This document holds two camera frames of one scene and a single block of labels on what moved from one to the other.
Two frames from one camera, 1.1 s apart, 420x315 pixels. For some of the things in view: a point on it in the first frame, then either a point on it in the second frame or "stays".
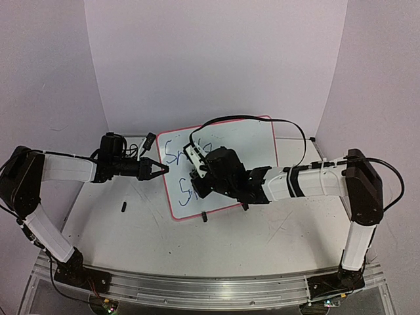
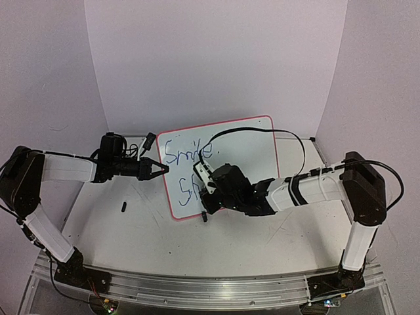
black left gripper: [146, 168] stays
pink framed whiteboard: [252, 141] stays
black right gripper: [201, 191] → [210, 207]
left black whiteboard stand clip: [204, 216] stays
